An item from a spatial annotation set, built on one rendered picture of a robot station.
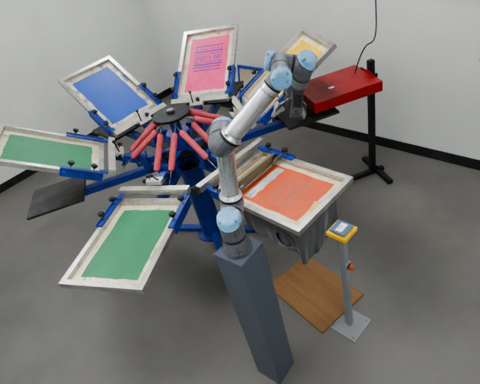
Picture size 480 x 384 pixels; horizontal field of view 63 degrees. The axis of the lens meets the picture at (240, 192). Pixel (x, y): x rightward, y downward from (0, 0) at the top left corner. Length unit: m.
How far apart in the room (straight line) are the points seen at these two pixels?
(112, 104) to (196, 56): 0.96
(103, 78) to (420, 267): 3.32
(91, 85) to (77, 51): 2.30
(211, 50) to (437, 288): 2.91
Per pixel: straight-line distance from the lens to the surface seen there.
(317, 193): 2.61
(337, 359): 2.96
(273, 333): 2.50
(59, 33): 6.33
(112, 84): 4.16
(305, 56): 1.58
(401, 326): 3.11
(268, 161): 2.84
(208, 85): 3.92
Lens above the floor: 2.61
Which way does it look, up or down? 37 degrees down
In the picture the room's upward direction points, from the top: 16 degrees counter-clockwise
